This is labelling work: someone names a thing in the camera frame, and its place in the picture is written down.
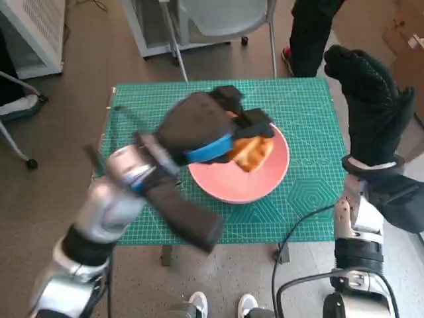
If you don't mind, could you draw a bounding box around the green cutting mat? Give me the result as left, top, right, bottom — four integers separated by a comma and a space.
93, 77, 347, 246

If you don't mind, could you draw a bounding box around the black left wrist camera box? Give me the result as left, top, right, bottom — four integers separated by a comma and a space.
142, 185, 223, 254

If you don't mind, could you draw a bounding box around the grey mesh chair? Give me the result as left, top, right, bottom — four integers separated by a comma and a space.
158, 0, 279, 83

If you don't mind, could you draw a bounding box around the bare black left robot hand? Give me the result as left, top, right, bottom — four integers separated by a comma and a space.
158, 85, 276, 166

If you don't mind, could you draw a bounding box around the black cable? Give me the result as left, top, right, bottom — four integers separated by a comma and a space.
272, 205, 337, 318
277, 268, 400, 318
105, 246, 116, 318
112, 105, 182, 178

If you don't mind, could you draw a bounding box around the person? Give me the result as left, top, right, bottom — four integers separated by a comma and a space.
0, 26, 47, 120
281, 0, 345, 79

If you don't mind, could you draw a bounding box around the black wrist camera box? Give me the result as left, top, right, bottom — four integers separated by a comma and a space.
142, 185, 223, 254
367, 174, 424, 235

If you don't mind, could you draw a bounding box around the white board panel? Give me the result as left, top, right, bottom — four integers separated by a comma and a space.
404, 155, 424, 182

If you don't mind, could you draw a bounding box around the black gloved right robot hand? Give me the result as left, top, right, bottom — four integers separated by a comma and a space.
323, 44, 417, 166

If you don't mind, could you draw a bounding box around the white shoe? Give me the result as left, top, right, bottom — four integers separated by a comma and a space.
187, 291, 209, 318
238, 293, 259, 318

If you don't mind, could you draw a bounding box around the long striped bread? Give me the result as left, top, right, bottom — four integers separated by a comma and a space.
226, 111, 275, 173

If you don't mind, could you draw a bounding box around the white perforated cabinet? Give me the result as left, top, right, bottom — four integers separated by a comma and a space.
0, 0, 66, 80
121, 0, 249, 60

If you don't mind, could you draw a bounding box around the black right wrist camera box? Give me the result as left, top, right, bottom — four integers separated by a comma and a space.
367, 174, 424, 235

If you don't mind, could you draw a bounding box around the brown cardboard box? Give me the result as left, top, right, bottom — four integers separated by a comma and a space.
382, 0, 424, 129

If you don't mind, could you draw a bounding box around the wheeled chair base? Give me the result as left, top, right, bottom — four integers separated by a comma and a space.
0, 71, 49, 170

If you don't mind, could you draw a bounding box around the pink bowl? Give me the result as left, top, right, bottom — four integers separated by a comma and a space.
187, 121, 291, 205

